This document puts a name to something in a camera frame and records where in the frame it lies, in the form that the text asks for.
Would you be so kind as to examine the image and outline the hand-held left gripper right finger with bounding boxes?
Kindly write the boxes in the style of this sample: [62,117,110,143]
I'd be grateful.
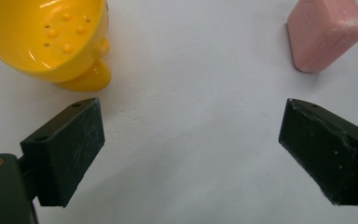
[278,98,358,206]

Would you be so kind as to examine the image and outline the pink soap bar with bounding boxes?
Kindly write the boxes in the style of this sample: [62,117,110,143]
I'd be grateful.
[286,0,358,74]

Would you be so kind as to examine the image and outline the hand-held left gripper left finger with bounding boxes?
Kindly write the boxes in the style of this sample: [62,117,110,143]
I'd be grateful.
[20,97,106,208]

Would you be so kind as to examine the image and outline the yellow plastic soap dish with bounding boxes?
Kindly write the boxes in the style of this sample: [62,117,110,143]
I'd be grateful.
[0,0,112,92]

